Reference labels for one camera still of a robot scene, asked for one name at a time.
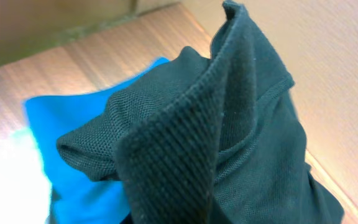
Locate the black polo shirt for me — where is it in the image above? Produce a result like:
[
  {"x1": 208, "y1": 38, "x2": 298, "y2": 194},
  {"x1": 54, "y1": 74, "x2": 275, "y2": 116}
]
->
[{"x1": 72, "y1": 1, "x2": 344, "y2": 224}]

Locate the blue folded shirt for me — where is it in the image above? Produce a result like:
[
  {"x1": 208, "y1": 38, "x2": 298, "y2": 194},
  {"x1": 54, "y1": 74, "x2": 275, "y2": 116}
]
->
[{"x1": 24, "y1": 57, "x2": 169, "y2": 224}]

